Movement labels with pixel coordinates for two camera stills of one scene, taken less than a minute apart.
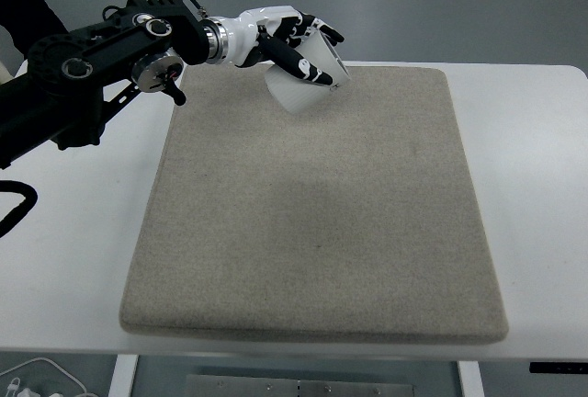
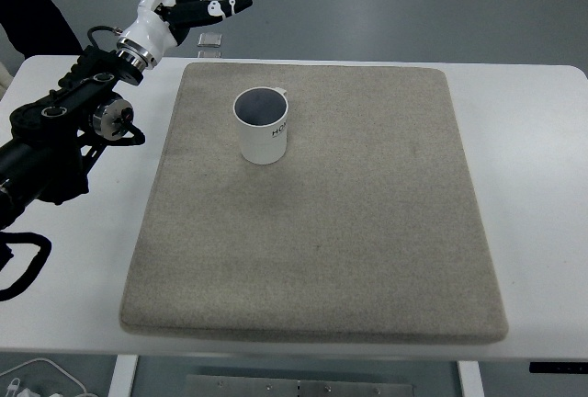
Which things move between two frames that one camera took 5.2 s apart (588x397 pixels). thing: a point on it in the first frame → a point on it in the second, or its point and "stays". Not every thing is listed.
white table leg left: [124, 369] stays
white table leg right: [471, 379] stays
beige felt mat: [355, 221] stays
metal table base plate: [247, 386] stays
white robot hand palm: [243, 37] → [150, 36]
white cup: [296, 94] → [262, 113]
